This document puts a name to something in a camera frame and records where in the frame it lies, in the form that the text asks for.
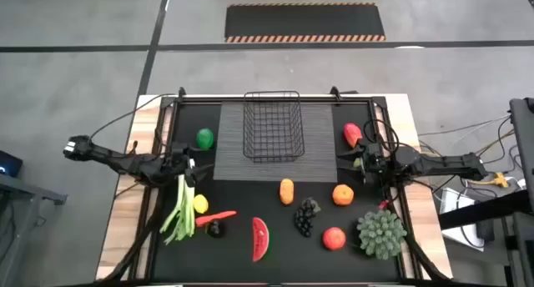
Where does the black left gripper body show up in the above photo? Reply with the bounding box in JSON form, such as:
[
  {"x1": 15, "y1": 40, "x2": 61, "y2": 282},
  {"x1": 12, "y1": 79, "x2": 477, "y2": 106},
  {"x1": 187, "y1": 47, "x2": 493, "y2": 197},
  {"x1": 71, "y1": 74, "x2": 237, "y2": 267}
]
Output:
[{"x1": 169, "y1": 143, "x2": 200, "y2": 188}]

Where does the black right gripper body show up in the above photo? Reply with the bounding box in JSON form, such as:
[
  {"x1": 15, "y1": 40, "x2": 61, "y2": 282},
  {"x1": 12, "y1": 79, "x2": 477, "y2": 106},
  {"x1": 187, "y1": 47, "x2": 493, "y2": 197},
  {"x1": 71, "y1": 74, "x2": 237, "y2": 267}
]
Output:
[{"x1": 360, "y1": 143, "x2": 387, "y2": 175}]

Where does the red mango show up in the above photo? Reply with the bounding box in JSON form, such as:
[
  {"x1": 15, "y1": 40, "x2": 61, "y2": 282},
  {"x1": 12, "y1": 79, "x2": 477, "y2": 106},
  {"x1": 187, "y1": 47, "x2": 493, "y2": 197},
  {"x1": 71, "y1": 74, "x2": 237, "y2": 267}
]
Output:
[{"x1": 343, "y1": 122, "x2": 363, "y2": 149}]

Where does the yellow lemon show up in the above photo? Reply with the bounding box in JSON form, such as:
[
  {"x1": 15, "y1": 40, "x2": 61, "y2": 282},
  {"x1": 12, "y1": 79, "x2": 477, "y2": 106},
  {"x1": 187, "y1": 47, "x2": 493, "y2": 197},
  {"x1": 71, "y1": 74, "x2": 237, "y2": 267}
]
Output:
[{"x1": 192, "y1": 194, "x2": 209, "y2": 215}]

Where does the green bell pepper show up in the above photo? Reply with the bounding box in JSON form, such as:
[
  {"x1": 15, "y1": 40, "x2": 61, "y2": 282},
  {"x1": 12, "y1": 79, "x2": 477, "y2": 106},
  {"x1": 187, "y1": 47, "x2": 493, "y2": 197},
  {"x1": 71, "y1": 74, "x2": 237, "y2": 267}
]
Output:
[{"x1": 195, "y1": 128, "x2": 215, "y2": 151}]

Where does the round orange fruit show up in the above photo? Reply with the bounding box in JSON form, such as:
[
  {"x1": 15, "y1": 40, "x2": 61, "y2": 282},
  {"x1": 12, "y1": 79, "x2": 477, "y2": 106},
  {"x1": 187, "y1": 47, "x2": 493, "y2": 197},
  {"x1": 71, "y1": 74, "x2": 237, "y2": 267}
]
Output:
[{"x1": 331, "y1": 184, "x2": 355, "y2": 207}]

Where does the green leek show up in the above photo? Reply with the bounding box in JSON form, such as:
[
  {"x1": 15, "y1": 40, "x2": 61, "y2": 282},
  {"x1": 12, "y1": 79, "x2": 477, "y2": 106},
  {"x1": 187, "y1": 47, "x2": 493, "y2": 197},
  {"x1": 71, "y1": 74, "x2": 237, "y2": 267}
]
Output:
[{"x1": 159, "y1": 174, "x2": 197, "y2": 246}]

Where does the dark purple eggplant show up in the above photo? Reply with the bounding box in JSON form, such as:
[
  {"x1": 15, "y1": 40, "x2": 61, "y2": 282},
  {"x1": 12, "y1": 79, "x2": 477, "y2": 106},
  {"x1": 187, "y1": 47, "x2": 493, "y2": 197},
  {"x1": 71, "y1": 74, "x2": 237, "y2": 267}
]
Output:
[{"x1": 206, "y1": 219, "x2": 226, "y2": 239}]

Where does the orange oblong vegetable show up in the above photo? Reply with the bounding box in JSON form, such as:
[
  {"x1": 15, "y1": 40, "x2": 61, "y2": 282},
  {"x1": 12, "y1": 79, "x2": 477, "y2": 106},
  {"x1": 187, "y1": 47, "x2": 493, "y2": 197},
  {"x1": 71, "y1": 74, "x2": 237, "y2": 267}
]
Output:
[{"x1": 279, "y1": 178, "x2": 295, "y2": 207}]

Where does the black wire basket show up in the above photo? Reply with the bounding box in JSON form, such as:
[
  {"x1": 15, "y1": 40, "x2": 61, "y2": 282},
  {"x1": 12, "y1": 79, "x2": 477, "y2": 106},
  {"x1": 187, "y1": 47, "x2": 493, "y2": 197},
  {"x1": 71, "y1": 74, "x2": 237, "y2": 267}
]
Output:
[{"x1": 242, "y1": 90, "x2": 305, "y2": 164}]

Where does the dark grape bunch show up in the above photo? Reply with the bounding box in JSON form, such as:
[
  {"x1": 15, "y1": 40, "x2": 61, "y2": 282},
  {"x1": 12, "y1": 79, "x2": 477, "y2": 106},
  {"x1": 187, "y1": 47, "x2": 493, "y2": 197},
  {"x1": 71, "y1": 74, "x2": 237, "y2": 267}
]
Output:
[{"x1": 293, "y1": 197, "x2": 322, "y2": 239}]

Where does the red tomato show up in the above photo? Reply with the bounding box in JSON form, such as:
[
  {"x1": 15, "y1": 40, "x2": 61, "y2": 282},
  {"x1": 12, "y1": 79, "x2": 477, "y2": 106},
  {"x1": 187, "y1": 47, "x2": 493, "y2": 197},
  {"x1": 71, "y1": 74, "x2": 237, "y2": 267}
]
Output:
[{"x1": 321, "y1": 226, "x2": 347, "y2": 251}]

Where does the watermelon slice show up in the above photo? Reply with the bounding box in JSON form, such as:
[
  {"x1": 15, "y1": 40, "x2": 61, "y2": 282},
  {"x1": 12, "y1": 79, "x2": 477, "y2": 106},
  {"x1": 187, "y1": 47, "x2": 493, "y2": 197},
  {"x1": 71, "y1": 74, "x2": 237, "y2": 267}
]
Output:
[{"x1": 251, "y1": 216, "x2": 270, "y2": 263}]

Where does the grey woven placemat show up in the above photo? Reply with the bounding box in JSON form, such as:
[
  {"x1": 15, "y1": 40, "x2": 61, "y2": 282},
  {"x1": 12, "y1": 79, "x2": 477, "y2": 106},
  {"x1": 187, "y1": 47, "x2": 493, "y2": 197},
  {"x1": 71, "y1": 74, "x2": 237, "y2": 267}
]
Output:
[{"x1": 213, "y1": 102, "x2": 338, "y2": 183}]

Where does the grey-green broccoli head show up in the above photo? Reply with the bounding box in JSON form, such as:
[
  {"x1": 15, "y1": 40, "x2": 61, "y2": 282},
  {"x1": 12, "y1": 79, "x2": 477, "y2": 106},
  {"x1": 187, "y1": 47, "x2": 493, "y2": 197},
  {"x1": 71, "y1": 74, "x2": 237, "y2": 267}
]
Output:
[{"x1": 356, "y1": 209, "x2": 408, "y2": 261}]

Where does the white box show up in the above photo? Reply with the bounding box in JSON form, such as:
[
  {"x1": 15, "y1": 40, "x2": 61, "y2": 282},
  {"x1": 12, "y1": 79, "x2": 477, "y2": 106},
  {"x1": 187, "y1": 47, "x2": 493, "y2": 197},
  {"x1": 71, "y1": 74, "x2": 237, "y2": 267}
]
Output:
[{"x1": 440, "y1": 187, "x2": 487, "y2": 253}]

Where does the black desk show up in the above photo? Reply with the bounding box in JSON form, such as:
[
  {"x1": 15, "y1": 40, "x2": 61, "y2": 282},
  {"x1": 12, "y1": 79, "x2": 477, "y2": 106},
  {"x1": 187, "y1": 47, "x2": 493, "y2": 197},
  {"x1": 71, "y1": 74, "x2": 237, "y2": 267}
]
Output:
[{"x1": 437, "y1": 189, "x2": 534, "y2": 287}]

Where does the black table mat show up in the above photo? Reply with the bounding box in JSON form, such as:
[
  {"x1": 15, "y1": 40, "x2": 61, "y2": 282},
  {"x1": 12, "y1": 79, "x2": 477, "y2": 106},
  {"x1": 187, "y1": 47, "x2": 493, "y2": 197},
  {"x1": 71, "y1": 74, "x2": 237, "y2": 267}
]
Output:
[{"x1": 150, "y1": 102, "x2": 401, "y2": 284}]

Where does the black hazard-striped floor mat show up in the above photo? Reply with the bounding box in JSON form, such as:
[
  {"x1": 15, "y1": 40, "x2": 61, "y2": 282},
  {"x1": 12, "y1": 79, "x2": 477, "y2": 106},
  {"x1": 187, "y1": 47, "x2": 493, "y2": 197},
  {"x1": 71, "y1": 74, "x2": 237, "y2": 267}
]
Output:
[{"x1": 224, "y1": 2, "x2": 387, "y2": 44}]

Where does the dark grey cabinet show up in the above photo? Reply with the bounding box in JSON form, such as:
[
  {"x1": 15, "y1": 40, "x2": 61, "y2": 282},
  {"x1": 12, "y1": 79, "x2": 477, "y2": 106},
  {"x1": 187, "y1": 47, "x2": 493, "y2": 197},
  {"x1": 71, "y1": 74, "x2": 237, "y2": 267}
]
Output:
[{"x1": 508, "y1": 97, "x2": 534, "y2": 213}]

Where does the grey desk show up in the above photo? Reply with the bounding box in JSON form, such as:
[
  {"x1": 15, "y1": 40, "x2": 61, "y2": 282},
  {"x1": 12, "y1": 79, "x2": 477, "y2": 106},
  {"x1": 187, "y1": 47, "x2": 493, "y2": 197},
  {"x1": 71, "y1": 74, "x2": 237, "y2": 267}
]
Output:
[{"x1": 0, "y1": 173, "x2": 68, "y2": 287}]

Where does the black screen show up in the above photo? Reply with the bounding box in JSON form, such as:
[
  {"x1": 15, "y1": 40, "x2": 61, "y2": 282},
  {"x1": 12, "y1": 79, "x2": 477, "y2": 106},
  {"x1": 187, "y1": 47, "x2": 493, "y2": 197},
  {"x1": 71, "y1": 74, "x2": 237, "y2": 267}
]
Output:
[{"x1": 0, "y1": 149, "x2": 24, "y2": 179}]

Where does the black table frame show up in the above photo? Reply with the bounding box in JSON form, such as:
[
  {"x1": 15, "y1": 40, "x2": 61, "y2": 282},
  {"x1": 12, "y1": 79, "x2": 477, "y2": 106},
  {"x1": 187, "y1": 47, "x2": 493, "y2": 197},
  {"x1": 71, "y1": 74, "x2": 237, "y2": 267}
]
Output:
[{"x1": 93, "y1": 86, "x2": 454, "y2": 287}]

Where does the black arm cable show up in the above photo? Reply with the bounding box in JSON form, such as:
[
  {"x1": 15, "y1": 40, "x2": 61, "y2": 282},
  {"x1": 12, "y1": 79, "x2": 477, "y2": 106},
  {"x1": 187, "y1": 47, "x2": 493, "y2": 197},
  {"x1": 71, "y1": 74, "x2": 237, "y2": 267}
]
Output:
[{"x1": 89, "y1": 93, "x2": 180, "y2": 142}]

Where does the yellow cable plug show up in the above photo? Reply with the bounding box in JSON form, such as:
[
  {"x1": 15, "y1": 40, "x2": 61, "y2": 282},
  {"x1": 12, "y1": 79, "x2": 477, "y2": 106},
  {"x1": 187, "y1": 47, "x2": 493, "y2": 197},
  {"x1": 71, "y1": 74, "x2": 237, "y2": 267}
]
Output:
[{"x1": 466, "y1": 172, "x2": 510, "y2": 189}]

